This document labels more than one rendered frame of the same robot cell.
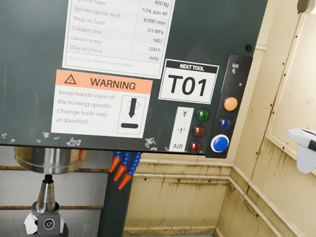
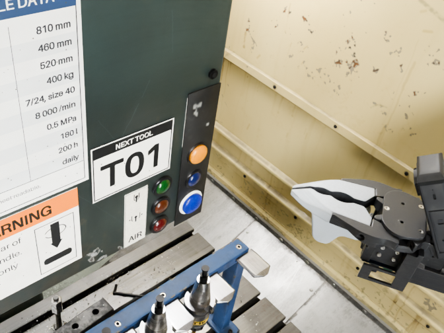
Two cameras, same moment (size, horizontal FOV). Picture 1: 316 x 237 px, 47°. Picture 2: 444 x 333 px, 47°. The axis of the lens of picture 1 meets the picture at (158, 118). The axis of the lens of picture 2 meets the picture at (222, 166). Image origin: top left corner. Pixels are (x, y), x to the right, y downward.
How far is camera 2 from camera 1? 0.32 m
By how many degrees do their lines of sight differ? 33
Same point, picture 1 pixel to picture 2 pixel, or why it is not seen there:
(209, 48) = (155, 102)
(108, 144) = (33, 292)
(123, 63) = (20, 191)
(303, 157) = (321, 227)
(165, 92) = (101, 191)
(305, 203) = (260, 121)
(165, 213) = not seen: hidden behind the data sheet
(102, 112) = (8, 266)
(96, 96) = not seen: outside the picture
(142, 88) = (63, 204)
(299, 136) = (314, 205)
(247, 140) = not seen: hidden behind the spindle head
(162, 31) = (74, 116)
